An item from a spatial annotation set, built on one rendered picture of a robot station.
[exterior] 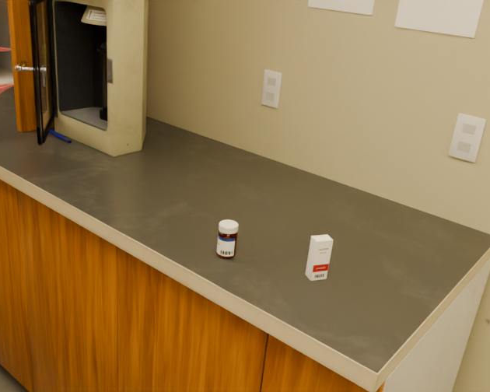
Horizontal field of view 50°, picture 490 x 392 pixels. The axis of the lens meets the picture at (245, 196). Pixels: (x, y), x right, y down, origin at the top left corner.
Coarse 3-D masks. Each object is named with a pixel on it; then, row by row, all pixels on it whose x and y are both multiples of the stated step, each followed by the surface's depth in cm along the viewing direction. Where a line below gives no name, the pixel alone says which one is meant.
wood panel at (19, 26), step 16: (16, 0) 161; (16, 16) 162; (16, 32) 164; (16, 48) 166; (16, 64) 167; (32, 64) 171; (16, 80) 170; (32, 80) 173; (16, 96) 172; (32, 96) 175; (16, 112) 175; (32, 112) 177; (32, 128) 178
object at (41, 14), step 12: (36, 36) 141; (48, 36) 164; (48, 48) 164; (48, 60) 164; (36, 72) 141; (48, 72) 164; (36, 84) 142; (48, 84) 164; (36, 96) 144; (48, 96) 164; (36, 108) 145; (48, 108) 164; (48, 120) 164
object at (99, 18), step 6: (90, 6) 156; (84, 12) 159; (90, 12) 155; (96, 12) 155; (102, 12) 154; (84, 18) 157; (90, 18) 155; (96, 18) 154; (102, 18) 154; (96, 24) 154; (102, 24) 154
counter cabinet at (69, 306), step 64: (0, 192) 157; (0, 256) 168; (64, 256) 142; (128, 256) 123; (0, 320) 182; (64, 320) 152; (128, 320) 130; (192, 320) 114; (448, 320) 114; (64, 384) 162; (128, 384) 138; (192, 384) 119; (256, 384) 106; (320, 384) 95; (384, 384) 88; (448, 384) 144
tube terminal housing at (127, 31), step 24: (72, 0) 156; (96, 0) 149; (120, 0) 146; (144, 0) 153; (120, 24) 149; (144, 24) 158; (120, 48) 151; (144, 48) 162; (120, 72) 154; (144, 72) 167; (120, 96) 157; (144, 96) 171; (72, 120) 171; (120, 120) 159; (144, 120) 177; (96, 144) 166; (120, 144) 162
